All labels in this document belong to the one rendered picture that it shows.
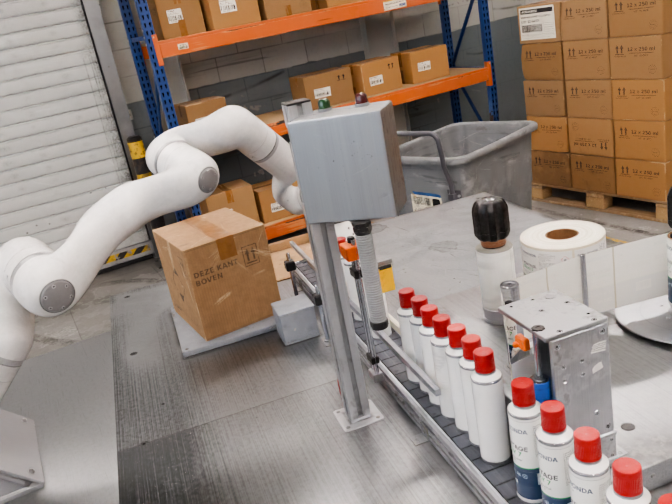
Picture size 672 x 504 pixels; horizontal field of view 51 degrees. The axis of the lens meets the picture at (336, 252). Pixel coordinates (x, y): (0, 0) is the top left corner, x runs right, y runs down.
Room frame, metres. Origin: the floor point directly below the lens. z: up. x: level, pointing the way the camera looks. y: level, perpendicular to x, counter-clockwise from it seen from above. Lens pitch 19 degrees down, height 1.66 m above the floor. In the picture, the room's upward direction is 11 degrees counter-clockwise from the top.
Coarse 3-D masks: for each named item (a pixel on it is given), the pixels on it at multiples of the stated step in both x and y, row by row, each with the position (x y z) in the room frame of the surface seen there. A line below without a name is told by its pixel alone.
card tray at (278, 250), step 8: (288, 240) 2.48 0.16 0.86; (296, 240) 2.49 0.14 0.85; (304, 240) 2.49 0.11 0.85; (272, 248) 2.46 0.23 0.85; (280, 248) 2.47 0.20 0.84; (288, 248) 2.48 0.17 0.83; (304, 248) 2.44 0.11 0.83; (272, 256) 2.42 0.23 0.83; (280, 256) 2.40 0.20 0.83; (296, 256) 2.37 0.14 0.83; (312, 256) 2.34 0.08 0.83; (280, 264) 2.32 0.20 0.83; (280, 272) 2.24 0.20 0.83; (288, 272) 2.22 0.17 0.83; (280, 280) 2.17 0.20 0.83
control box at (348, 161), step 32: (288, 128) 1.23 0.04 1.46; (320, 128) 1.21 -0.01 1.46; (352, 128) 1.19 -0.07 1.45; (384, 128) 1.17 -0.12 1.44; (320, 160) 1.21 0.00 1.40; (352, 160) 1.19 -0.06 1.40; (384, 160) 1.17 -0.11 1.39; (320, 192) 1.21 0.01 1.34; (352, 192) 1.19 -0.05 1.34; (384, 192) 1.17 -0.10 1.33
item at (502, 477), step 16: (304, 272) 2.07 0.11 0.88; (400, 336) 1.52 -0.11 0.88; (384, 352) 1.45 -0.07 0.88; (400, 368) 1.37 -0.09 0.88; (416, 384) 1.29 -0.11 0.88; (416, 400) 1.23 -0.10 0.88; (432, 416) 1.16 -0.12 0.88; (448, 432) 1.10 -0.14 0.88; (464, 448) 1.05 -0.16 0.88; (480, 464) 0.99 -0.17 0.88; (512, 464) 0.98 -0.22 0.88; (496, 480) 0.95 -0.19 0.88; (512, 480) 0.94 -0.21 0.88; (512, 496) 0.90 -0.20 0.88
